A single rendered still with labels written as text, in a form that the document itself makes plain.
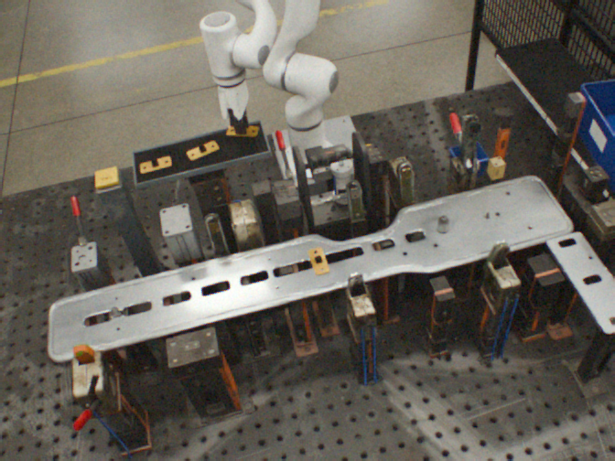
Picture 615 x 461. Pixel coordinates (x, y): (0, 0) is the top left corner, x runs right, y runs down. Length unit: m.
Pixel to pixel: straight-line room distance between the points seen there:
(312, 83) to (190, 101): 2.09
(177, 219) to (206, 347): 0.35
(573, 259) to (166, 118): 2.68
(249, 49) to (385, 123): 1.07
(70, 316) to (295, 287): 0.58
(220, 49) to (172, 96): 2.46
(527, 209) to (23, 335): 1.54
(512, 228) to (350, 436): 0.69
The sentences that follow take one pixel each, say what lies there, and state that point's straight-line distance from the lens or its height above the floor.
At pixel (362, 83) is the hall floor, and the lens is 3.79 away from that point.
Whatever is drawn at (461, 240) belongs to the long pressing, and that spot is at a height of 1.00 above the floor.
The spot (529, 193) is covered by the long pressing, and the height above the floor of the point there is 1.00.
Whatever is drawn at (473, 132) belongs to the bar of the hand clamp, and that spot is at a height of 1.20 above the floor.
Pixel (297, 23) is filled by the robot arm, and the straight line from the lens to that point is 1.83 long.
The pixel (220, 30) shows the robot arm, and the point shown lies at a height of 1.53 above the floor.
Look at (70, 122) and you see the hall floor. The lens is 4.03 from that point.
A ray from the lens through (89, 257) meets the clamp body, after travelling 1.71.
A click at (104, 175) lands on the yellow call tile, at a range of 1.76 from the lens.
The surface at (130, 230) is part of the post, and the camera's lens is 1.86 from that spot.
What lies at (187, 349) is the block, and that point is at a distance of 1.50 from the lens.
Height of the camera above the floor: 2.28
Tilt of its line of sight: 50 degrees down
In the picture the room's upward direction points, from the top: 8 degrees counter-clockwise
